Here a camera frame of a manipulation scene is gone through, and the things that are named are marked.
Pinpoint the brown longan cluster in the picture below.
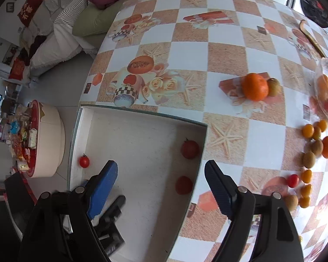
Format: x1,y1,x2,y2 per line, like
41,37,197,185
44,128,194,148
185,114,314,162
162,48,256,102
311,140,324,157
302,151,316,169

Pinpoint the white round stool box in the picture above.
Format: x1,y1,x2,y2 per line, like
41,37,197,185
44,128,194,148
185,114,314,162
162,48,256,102
27,100,66,178

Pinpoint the brown longan cluster lower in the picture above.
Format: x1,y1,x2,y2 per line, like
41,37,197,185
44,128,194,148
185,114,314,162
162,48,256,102
302,151,316,169

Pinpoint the yellow cherry tomato cluster top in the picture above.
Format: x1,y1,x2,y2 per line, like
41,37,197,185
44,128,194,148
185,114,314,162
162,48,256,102
302,124,314,139

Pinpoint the wooden back scratcher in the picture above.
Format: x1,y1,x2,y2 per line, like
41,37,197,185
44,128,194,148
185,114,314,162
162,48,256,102
299,20,326,58

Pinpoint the white shallow tray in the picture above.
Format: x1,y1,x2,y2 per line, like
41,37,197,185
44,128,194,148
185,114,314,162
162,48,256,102
68,105,207,261

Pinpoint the red cherry tomato tray left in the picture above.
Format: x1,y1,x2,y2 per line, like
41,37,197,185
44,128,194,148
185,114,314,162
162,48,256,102
79,154,90,169

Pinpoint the mandarin in fruit cluster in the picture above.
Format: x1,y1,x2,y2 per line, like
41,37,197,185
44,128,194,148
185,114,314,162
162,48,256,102
322,136,328,159

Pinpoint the brown longan cluster middle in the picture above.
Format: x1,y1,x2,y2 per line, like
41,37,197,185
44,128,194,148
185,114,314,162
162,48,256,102
311,140,324,157

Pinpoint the clear glass fruit bowl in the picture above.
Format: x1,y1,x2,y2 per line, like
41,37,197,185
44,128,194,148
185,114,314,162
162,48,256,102
314,57,328,126

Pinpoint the dark cherry tomato tray upper right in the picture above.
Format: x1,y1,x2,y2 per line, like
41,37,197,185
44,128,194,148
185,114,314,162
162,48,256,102
180,139,200,160

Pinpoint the red cherry tomato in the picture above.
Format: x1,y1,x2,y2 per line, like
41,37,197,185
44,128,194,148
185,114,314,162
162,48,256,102
287,174,300,188

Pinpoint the dark cherry tomato tray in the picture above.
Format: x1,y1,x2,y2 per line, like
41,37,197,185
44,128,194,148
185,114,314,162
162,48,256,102
175,176,193,195
180,139,200,160

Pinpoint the white striped blanket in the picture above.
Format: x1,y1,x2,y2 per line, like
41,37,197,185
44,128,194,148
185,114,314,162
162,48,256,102
20,0,96,78

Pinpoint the green sofa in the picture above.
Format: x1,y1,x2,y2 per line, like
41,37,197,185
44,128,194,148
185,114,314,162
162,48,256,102
73,0,131,48

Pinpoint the large orange mandarin on table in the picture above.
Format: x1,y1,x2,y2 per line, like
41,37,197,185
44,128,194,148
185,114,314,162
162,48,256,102
242,73,269,102

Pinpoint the brown longan beside mandarin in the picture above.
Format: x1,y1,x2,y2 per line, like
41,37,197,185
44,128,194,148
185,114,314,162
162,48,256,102
267,78,281,97

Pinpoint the dark cherry tomato tray lower right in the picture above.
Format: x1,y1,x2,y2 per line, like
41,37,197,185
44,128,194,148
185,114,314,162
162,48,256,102
175,176,193,195

